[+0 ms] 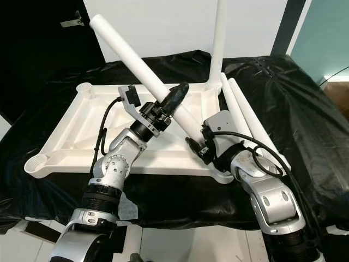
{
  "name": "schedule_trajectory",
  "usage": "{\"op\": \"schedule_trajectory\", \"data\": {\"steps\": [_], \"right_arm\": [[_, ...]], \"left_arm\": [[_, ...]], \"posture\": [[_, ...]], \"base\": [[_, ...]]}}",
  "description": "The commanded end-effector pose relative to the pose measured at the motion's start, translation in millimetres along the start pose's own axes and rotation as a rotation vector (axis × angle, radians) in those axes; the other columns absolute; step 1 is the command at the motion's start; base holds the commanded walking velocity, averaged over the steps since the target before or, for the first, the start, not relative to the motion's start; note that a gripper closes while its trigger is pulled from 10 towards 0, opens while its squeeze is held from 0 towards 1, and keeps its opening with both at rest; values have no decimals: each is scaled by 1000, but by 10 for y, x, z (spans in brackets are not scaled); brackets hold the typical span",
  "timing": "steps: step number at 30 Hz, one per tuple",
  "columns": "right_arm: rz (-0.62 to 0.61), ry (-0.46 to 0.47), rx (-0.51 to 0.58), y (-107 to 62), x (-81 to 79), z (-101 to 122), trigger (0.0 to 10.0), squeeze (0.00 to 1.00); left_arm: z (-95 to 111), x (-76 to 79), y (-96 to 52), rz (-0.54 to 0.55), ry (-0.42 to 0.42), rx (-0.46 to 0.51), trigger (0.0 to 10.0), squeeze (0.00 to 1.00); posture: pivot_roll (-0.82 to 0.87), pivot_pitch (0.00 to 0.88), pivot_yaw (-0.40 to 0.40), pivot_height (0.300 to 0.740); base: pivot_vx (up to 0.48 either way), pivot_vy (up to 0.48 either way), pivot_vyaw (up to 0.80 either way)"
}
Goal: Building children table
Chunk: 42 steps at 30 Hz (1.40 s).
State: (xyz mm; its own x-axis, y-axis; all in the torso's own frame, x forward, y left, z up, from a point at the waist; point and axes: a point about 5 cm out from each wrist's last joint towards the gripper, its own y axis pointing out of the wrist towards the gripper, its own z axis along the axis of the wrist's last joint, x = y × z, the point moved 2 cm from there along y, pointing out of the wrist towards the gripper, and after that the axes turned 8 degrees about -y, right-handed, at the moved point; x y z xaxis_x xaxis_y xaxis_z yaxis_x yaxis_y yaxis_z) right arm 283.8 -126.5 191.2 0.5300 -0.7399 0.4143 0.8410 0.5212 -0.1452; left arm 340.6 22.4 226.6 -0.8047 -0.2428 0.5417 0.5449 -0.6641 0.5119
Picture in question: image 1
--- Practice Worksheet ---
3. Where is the brown wooden furniture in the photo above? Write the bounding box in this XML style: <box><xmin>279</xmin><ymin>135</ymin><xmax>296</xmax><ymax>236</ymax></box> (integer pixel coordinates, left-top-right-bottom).
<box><xmin>330</xmin><ymin>82</ymin><xmax>349</xmax><ymax>108</ymax></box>

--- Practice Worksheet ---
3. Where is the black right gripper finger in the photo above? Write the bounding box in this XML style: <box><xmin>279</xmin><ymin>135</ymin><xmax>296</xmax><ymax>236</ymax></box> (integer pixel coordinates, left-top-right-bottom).
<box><xmin>185</xmin><ymin>136</ymin><xmax>206</xmax><ymax>159</ymax></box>

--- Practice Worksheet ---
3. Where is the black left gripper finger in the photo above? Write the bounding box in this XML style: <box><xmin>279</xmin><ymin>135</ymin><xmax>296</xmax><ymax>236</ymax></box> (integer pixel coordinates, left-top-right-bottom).
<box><xmin>161</xmin><ymin>83</ymin><xmax>190</xmax><ymax>115</ymax></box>

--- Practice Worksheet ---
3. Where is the black plastic cover sheet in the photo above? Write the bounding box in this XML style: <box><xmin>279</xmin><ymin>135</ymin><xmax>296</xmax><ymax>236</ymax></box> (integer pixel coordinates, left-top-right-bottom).
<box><xmin>0</xmin><ymin>50</ymin><xmax>349</xmax><ymax>234</ymax></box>

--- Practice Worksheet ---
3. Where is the teal glass panel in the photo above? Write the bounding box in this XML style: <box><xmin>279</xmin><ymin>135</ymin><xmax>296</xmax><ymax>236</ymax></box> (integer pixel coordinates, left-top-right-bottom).
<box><xmin>290</xmin><ymin>0</ymin><xmax>349</xmax><ymax>84</ymax></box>

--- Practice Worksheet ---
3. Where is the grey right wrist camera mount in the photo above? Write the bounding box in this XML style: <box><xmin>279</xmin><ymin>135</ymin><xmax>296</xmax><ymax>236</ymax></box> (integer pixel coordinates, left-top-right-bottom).
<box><xmin>204</xmin><ymin>109</ymin><xmax>236</xmax><ymax>146</ymax></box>

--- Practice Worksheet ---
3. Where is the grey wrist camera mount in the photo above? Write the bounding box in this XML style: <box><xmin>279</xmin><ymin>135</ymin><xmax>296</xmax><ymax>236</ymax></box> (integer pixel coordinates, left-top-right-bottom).
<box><xmin>118</xmin><ymin>85</ymin><xmax>161</xmax><ymax>137</ymax></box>
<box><xmin>204</xmin><ymin>109</ymin><xmax>236</xmax><ymax>146</ymax></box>

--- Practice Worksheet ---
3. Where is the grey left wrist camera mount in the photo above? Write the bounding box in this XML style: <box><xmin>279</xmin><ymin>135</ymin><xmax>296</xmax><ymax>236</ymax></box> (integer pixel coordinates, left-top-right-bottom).
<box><xmin>118</xmin><ymin>85</ymin><xmax>161</xmax><ymax>137</ymax></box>

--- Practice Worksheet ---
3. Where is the silver door handle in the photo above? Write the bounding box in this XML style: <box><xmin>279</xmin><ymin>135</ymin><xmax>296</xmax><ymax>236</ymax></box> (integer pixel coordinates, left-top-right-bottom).
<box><xmin>60</xmin><ymin>12</ymin><xmax>85</xmax><ymax>28</ymax></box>

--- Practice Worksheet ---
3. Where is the dark vertical pillar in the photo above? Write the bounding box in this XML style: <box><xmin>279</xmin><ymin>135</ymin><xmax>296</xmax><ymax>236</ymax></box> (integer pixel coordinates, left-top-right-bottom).
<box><xmin>270</xmin><ymin>0</ymin><xmax>308</xmax><ymax>57</ymax></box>

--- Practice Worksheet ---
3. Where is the thin black curved cable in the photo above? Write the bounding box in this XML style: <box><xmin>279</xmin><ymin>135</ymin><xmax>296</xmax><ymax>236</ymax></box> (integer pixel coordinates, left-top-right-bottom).
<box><xmin>322</xmin><ymin>67</ymin><xmax>349</xmax><ymax>88</ymax></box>

